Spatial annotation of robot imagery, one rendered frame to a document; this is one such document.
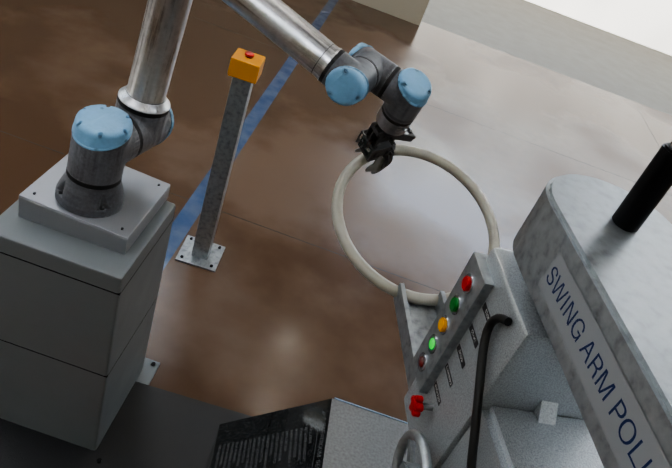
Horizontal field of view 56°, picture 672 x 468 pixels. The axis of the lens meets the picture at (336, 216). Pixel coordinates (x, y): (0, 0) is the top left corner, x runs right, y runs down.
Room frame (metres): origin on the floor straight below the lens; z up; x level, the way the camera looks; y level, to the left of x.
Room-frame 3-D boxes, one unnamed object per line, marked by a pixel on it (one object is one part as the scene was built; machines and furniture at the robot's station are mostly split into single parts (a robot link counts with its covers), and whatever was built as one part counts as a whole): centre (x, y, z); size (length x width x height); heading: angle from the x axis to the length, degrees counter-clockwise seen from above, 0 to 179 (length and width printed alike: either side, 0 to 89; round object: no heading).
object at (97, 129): (1.43, 0.68, 1.10); 0.17 x 0.15 x 0.18; 171
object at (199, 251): (2.39, 0.56, 0.54); 0.20 x 0.20 x 1.09; 5
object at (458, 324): (0.87, -0.26, 1.41); 0.08 x 0.03 x 0.28; 16
